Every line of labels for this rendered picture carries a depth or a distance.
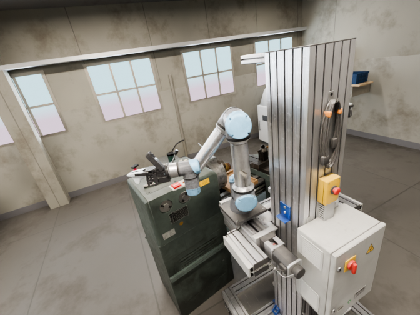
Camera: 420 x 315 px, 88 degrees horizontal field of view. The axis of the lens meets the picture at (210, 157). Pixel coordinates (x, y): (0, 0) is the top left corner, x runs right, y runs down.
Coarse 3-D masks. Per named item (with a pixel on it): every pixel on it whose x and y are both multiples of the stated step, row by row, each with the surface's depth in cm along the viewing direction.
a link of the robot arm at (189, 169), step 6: (180, 162) 108; (186, 162) 107; (192, 162) 107; (198, 162) 107; (180, 168) 106; (186, 168) 106; (192, 168) 106; (198, 168) 107; (180, 174) 107; (186, 174) 108; (192, 174) 108
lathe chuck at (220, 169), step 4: (212, 156) 198; (212, 160) 192; (216, 160) 192; (212, 164) 188; (216, 164) 189; (220, 164) 190; (216, 168) 187; (220, 168) 189; (224, 168) 191; (220, 172) 188; (224, 172) 190; (220, 176) 187; (224, 176) 190; (220, 180) 188; (224, 180) 191; (220, 184) 190; (224, 184) 195; (220, 188) 196
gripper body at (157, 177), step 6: (150, 168) 109; (156, 168) 107; (150, 174) 106; (156, 174) 107; (162, 174) 109; (168, 174) 107; (150, 180) 108; (156, 180) 107; (162, 180) 109; (168, 180) 109
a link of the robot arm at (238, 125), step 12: (228, 120) 96; (240, 120) 95; (228, 132) 97; (240, 132) 97; (240, 144) 102; (240, 156) 105; (240, 168) 107; (240, 180) 110; (240, 192) 112; (252, 192) 113; (240, 204) 113; (252, 204) 114
